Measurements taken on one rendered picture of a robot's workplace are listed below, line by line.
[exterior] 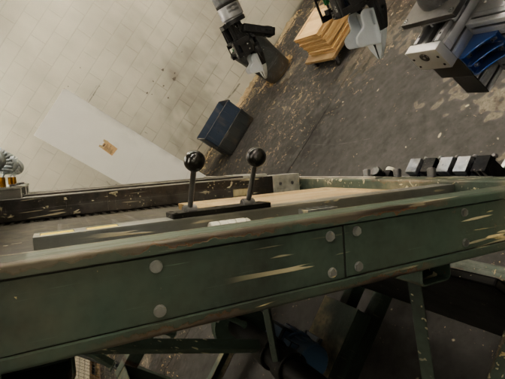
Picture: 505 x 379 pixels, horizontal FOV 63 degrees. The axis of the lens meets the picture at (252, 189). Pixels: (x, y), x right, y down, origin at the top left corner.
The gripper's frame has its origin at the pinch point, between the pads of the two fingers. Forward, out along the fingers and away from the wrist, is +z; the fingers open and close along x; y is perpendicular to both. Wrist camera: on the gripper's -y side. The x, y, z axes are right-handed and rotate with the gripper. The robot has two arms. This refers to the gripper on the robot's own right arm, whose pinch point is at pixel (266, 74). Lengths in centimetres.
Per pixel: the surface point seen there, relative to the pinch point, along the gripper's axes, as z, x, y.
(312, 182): 46.0, -7.3, -1.6
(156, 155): 62, -348, 26
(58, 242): -1, 65, 69
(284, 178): 41.5, -15.6, 5.6
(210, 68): 13, -488, -115
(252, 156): 4, 63, 34
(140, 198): 17, -9, 57
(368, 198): 28, 58, 13
